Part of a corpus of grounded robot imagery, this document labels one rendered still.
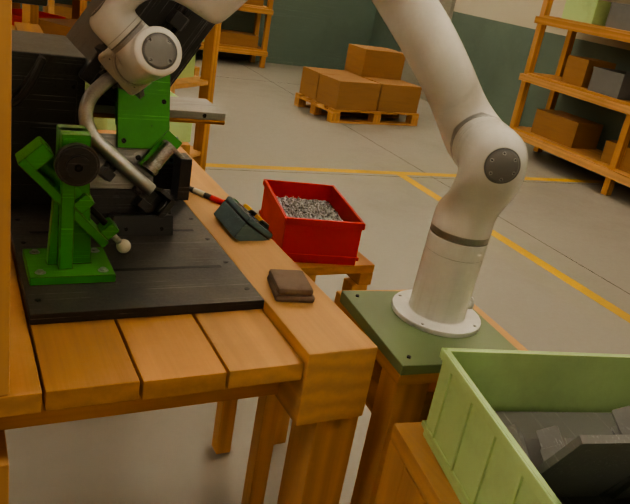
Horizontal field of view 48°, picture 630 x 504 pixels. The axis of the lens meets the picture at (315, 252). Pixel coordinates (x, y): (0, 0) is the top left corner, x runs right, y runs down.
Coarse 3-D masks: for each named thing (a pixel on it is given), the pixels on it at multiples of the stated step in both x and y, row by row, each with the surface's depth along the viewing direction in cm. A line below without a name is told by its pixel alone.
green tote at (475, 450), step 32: (448, 352) 115; (480, 352) 117; (512, 352) 119; (544, 352) 121; (448, 384) 114; (480, 384) 120; (512, 384) 122; (544, 384) 123; (576, 384) 125; (608, 384) 126; (448, 416) 113; (480, 416) 104; (448, 448) 113; (480, 448) 103; (512, 448) 94; (448, 480) 112; (480, 480) 102; (512, 480) 94; (544, 480) 88
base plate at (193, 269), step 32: (32, 224) 150; (192, 224) 166; (128, 256) 143; (160, 256) 146; (192, 256) 149; (224, 256) 151; (32, 288) 124; (64, 288) 126; (96, 288) 128; (128, 288) 130; (160, 288) 133; (192, 288) 135; (224, 288) 137; (32, 320) 117; (64, 320) 119
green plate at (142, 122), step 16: (160, 80) 155; (128, 96) 152; (144, 96) 154; (160, 96) 155; (128, 112) 153; (144, 112) 154; (160, 112) 156; (128, 128) 153; (144, 128) 155; (160, 128) 156; (128, 144) 154; (144, 144) 155
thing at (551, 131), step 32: (544, 0) 721; (576, 0) 688; (544, 32) 731; (576, 32) 748; (608, 32) 644; (576, 64) 694; (608, 64) 689; (576, 96) 679; (608, 96) 651; (512, 128) 767; (544, 128) 733; (576, 128) 696; (576, 160) 680; (608, 160) 658; (608, 192) 654
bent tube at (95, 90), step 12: (108, 72) 146; (96, 84) 145; (108, 84) 146; (84, 96) 145; (96, 96) 146; (84, 108) 145; (84, 120) 145; (96, 132) 147; (96, 144) 147; (108, 144) 149; (108, 156) 149; (120, 156) 150; (120, 168) 150; (132, 168) 151; (132, 180) 152; (144, 180) 153; (144, 192) 154
